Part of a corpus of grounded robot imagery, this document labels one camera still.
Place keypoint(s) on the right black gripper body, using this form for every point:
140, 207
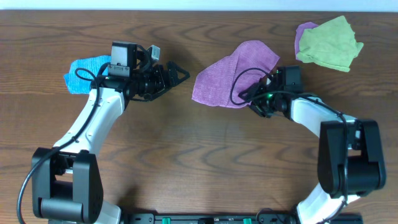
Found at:
265, 106

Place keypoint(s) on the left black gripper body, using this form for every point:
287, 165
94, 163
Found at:
163, 79

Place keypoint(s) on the purple microfiber cloth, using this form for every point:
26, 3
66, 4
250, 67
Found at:
220, 83

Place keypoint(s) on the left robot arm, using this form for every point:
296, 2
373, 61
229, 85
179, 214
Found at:
66, 181

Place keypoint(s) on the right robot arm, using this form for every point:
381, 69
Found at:
350, 159

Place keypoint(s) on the blue folded cloth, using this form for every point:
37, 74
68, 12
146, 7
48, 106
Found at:
78, 86

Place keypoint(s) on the green microfiber cloth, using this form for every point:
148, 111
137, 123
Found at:
331, 45

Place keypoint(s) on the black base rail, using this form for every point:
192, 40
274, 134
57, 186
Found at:
150, 218

